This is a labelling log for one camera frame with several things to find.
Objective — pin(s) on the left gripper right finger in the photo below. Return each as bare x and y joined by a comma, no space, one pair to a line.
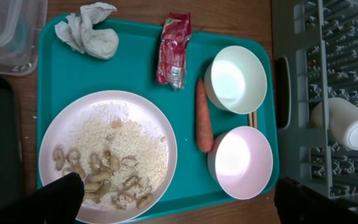
296,203

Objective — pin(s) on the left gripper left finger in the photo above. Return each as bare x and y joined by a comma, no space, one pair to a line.
57,202

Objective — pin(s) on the small white cup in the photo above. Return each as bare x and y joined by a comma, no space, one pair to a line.
340,119

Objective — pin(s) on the wooden chopstick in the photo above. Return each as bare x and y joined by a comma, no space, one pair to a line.
250,118
254,119

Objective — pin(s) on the orange carrot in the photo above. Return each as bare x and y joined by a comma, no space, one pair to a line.
204,131

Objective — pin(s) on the white bowl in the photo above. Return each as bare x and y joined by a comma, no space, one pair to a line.
236,80

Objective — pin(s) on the white tissue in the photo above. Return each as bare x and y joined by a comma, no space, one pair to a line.
78,32

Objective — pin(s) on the red snack wrapper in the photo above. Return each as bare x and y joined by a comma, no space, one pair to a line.
174,38

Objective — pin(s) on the grey dishwasher rack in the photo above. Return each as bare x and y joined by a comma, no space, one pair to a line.
315,49

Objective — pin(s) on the clear plastic waste bin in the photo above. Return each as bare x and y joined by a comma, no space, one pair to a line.
21,22

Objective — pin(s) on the white plate with food scraps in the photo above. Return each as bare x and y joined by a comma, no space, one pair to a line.
123,148

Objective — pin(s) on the teal plastic serving tray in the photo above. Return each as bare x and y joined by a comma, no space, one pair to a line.
65,75

